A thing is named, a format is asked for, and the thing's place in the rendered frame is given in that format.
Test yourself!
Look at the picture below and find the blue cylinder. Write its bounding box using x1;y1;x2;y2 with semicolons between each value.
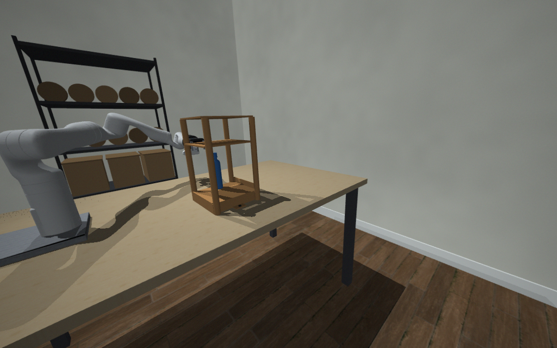
213;153;223;189

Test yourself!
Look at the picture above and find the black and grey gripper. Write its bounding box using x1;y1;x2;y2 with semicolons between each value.
180;135;204;155

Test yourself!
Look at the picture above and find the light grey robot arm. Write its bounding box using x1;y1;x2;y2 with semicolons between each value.
0;113;184;237

